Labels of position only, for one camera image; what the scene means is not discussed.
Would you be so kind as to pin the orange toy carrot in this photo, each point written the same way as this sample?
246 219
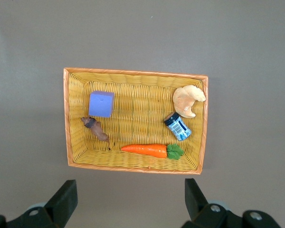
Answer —
149 150

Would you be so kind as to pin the purple foam cube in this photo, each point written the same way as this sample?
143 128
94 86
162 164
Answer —
101 104

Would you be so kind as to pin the yellow wicker tray orange rim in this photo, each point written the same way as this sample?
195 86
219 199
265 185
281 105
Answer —
140 116

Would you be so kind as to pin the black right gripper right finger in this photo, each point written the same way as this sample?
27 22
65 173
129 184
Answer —
199 209

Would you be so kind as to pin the small blue labelled jar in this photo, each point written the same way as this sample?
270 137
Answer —
178 128

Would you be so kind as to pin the toy croissant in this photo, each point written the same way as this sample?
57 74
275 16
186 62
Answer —
185 102

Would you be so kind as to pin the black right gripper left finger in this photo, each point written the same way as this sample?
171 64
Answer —
59 204

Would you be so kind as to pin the brown toy root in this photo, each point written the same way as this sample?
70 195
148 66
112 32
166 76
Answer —
96 129

